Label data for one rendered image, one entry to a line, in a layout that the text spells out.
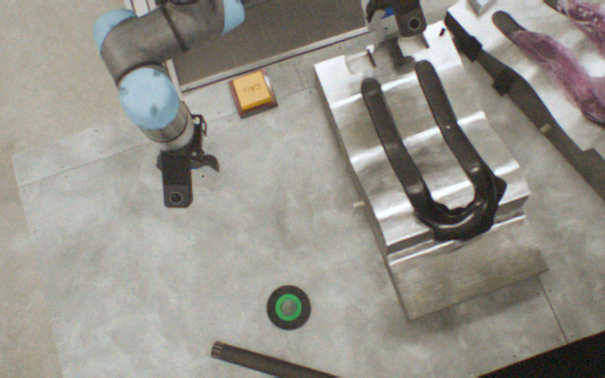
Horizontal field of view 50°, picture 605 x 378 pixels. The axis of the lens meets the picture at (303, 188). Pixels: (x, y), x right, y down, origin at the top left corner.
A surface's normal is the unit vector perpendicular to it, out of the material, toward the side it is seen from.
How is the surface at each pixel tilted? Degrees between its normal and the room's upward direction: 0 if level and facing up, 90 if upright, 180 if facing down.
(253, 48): 0
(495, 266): 0
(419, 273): 0
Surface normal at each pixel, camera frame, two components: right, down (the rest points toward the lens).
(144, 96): -0.05, -0.25
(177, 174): -0.07, 0.30
